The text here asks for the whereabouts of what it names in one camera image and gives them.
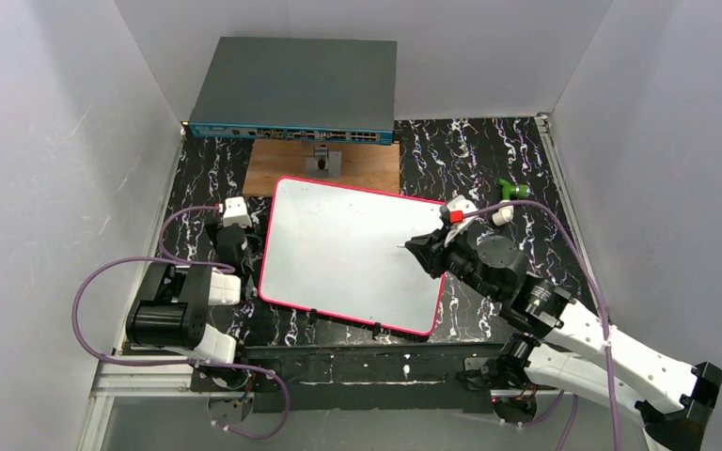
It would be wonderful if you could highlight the white pipe elbow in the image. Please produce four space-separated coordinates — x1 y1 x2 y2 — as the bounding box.
491 206 514 226

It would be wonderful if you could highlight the small grey metal bracket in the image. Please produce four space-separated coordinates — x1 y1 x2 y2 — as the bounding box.
305 144 342 179

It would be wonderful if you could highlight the purple cable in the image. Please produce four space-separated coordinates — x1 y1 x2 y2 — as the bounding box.
447 198 624 451
71 204 291 442

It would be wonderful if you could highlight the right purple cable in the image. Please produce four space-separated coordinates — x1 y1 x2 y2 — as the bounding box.
447 198 624 451

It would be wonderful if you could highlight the pink framed whiteboard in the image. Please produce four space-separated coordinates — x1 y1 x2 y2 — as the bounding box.
259 177 444 336

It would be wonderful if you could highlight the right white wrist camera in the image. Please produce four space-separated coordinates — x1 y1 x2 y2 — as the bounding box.
439 194 478 246

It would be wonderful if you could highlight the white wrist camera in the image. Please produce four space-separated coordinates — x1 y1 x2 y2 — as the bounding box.
219 196 252 228
439 194 478 246

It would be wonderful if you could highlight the grey blue network switch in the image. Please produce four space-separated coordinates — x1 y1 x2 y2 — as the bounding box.
187 37 398 146

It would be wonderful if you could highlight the aluminium frame rail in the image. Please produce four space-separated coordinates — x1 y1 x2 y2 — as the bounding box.
534 113 578 233

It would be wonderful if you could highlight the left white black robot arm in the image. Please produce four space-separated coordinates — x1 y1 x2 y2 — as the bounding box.
125 259 243 365

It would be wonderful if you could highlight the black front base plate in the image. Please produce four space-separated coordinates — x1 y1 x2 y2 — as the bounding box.
247 343 501 413

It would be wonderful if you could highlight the brown wooden board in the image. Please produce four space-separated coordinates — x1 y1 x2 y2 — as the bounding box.
242 140 400 197

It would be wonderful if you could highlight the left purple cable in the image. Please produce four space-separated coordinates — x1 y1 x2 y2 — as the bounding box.
71 204 291 442

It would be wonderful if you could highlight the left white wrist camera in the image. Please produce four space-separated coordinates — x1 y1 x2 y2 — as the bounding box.
219 196 252 228

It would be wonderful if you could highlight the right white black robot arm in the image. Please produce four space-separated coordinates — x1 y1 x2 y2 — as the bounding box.
403 227 722 450

